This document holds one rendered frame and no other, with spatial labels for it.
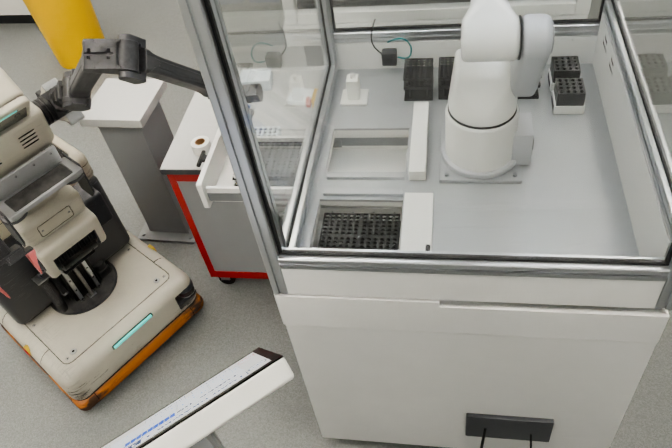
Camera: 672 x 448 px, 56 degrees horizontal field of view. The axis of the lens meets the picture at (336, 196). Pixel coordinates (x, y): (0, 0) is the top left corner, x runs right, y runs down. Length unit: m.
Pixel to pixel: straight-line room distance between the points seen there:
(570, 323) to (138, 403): 1.73
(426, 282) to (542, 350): 0.41
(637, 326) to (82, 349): 1.90
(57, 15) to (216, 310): 2.37
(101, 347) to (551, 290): 1.69
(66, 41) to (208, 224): 2.31
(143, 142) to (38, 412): 1.16
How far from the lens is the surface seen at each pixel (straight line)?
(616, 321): 1.69
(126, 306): 2.67
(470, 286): 1.55
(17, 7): 5.43
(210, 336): 2.80
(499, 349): 1.78
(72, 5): 4.49
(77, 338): 2.67
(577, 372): 1.89
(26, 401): 2.99
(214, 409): 1.25
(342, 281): 1.57
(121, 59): 1.65
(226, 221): 2.54
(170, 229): 3.20
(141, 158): 2.88
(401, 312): 1.65
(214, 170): 2.12
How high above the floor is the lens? 2.26
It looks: 45 degrees down
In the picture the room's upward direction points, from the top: 10 degrees counter-clockwise
